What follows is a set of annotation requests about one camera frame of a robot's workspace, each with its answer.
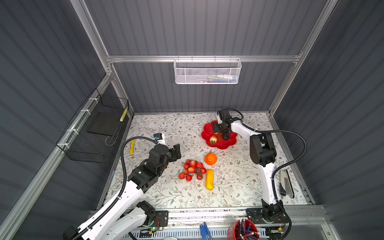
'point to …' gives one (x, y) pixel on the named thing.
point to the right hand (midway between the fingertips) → (218, 128)
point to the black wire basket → (90, 136)
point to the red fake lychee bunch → (191, 168)
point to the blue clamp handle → (205, 232)
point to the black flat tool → (286, 186)
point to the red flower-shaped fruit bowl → (208, 131)
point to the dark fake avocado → (225, 135)
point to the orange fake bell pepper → (211, 159)
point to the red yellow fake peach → (213, 139)
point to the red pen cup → (243, 229)
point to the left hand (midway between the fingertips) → (173, 146)
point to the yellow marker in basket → (123, 115)
